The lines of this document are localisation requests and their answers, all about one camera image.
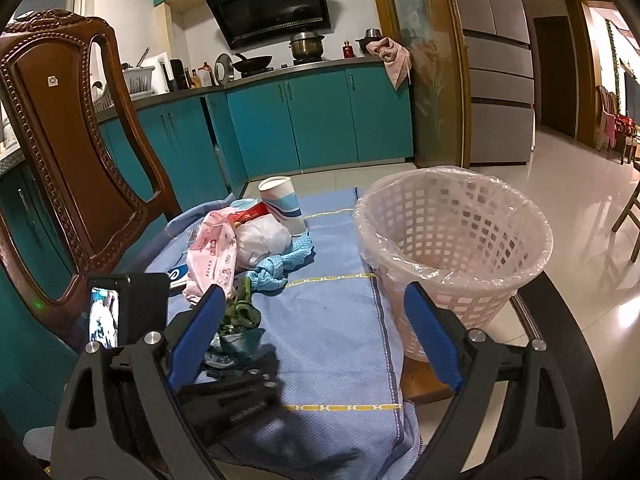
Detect black wok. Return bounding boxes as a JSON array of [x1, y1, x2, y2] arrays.
[[232, 52, 275, 74]]

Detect clear plastic liner bag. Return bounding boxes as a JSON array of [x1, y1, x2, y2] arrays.
[[354, 165, 555, 303]]

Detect blue towel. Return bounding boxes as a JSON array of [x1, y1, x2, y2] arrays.
[[122, 187, 423, 480]]

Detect teal base cabinets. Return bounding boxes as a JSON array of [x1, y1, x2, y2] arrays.
[[0, 57, 416, 431]]

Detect white plastic basket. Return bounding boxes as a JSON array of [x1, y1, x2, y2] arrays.
[[354, 165, 555, 363]]

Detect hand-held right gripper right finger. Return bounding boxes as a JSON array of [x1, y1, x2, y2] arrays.
[[402, 281, 613, 480]]

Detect steel cooking pot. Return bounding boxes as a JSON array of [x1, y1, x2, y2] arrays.
[[289, 31, 326, 61]]

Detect dark wooden chair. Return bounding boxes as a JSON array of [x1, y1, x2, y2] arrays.
[[612, 160, 640, 233]]

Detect silver refrigerator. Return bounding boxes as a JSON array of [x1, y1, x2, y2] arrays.
[[442, 0, 536, 166]]

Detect dark teal crumpled wrapper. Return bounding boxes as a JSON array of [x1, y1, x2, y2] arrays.
[[210, 327, 267, 367]]

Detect dark wooden door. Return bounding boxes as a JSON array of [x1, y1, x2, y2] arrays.
[[532, 16, 578, 138]]

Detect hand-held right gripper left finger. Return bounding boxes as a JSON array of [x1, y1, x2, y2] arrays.
[[50, 284, 228, 480]]

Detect distant wooden chair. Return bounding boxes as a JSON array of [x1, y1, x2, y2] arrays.
[[597, 85, 639, 163]]

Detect black range hood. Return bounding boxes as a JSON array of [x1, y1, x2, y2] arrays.
[[204, 0, 332, 51]]

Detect wooden framed glass door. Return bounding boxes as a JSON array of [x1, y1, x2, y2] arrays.
[[370, 0, 473, 168]]

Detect teal cleaning cloth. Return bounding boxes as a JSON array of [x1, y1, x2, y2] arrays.
[[244, 234, 316, 295]]

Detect red packet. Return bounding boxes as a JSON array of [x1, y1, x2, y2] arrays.
[[229, 201, 273, 226]]

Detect crumpled white plastic bag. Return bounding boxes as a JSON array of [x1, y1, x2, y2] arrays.
[[235, 214, 293, 271]]

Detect glass pot lid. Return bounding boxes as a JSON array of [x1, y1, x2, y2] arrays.
[[214, 52, 236, 86]]

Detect white blue paper cup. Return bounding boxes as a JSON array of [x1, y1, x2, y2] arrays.
[[257, 176, 307, 237]]

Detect pink wet wipes packet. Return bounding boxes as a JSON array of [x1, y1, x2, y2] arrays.
[[184, 210, 240, 306]]

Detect carved wooden chair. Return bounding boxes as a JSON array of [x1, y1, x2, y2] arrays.
[[0, 9, 183, 356]]

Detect pink cloth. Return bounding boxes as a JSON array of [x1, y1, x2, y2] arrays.
[[365, 36, 413, 92]]

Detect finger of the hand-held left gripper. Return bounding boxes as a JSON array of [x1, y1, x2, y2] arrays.
[[179, 367, 282, 402], [186, 396, 279, 442]]

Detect white dish rack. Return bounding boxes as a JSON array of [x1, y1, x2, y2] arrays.
[[122, 65, 156, 95]]

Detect green vegetable scrap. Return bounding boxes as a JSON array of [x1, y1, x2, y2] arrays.
[[226, 277, 263, 330]]

